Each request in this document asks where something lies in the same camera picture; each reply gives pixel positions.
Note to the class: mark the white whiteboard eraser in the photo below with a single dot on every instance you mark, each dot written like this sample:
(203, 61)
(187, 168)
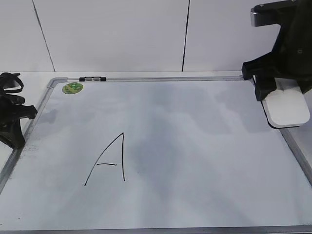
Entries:
(286, 106)

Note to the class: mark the round green magnet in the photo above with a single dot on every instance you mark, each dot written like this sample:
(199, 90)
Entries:
(72, 88)

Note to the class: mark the silver framed whiteboard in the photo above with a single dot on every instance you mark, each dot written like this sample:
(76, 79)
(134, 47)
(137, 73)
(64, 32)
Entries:
(170, 155)

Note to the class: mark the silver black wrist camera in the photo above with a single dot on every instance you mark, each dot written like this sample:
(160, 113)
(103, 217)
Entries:
(279, 12)

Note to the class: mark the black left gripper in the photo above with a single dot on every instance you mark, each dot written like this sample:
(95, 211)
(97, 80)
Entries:
(12, 111)

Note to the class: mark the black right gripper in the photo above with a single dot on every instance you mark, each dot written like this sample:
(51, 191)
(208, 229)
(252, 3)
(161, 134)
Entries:
(290, 57)

